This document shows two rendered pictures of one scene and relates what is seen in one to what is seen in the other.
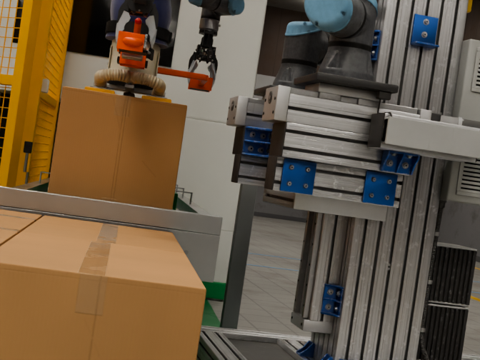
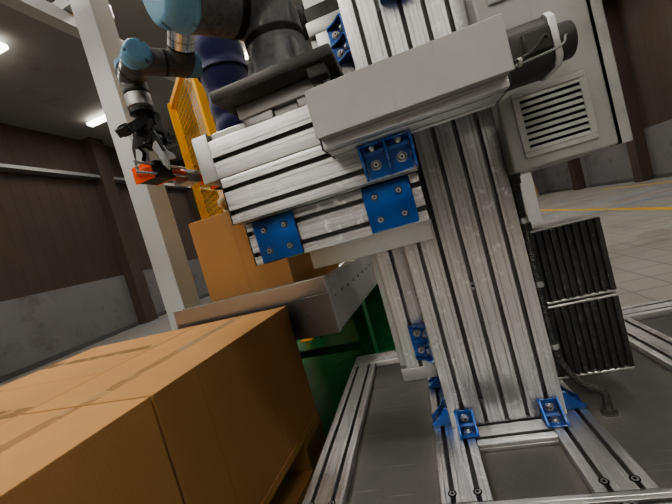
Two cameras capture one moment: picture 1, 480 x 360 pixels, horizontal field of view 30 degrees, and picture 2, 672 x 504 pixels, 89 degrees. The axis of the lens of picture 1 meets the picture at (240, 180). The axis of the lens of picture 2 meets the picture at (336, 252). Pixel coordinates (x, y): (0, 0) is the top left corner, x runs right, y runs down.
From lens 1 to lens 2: 187 cm
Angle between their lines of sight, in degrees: 26
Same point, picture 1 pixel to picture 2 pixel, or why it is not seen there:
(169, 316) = not seen: outside the picture
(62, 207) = (213, 312)
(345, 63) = (256, 62)
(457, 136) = (444, 54)
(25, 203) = (191, 318)
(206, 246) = (322, 305)
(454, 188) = (521, 152)
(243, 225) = not seen: hidden behind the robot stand
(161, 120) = not seen: hidden behind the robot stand
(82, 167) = (223, 275)
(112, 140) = (232, 247)
